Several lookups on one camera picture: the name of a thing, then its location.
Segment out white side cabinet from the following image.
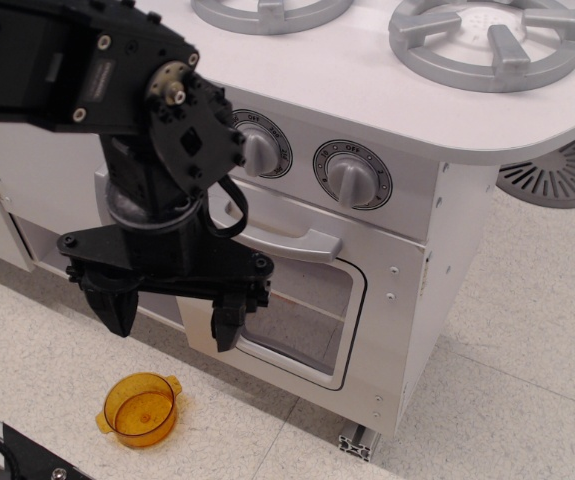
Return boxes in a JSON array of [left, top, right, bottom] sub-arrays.
[[0, 123, 111, 273]]

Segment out grey right stove knob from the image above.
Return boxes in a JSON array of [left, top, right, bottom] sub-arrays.
[[313, 140, 393, 211]]

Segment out grey burner grate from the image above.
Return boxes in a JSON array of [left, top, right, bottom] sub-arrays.
[[389, 1, 575, 93], [191, 1, 353, 36]]

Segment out aluminium extrusion foot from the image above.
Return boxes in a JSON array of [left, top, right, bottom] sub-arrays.
[[338, 421, 381, 462]]

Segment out white oven door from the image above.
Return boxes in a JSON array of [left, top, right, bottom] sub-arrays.
[[94, 167, 431, 435]]

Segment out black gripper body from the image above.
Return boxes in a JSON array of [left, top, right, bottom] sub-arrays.
[[57, 224, 273, 311]]

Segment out grey right burner grate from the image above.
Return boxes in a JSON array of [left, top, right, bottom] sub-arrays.
[[389, 1, 575, 93]]

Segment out black base with screw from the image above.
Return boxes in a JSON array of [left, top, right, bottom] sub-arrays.
[[0, 439, 90, 479]]

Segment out grey slotted round plate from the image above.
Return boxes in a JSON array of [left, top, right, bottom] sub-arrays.
[[496, 140, 575, 209]]

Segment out grey oven door handle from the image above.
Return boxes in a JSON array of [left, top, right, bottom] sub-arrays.
[[235, 201, 345, 264]]

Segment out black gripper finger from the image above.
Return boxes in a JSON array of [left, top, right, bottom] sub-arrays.
[[84, 290, 138, 337], [211, 294, 246, 352]]

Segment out orange transparent toy pot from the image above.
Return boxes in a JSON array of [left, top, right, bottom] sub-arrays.
[[96, 372, 182, 448]]

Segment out grey stove knob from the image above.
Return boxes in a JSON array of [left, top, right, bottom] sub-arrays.
[[313, 140, 393, 211], [233, 109, 293, 179]]

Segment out grey left burner grate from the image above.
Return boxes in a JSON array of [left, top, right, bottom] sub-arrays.
[[191, 1, 353, 36]]

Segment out grey middle stove knob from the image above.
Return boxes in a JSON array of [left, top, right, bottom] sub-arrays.
[[233, 109, 293, 179]]

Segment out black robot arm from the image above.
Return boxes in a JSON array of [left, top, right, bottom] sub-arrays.
[[0, 1, 273, 352]]

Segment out white toy kitchen stove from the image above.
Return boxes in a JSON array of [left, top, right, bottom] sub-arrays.
[[141, 1, 575, 436]]

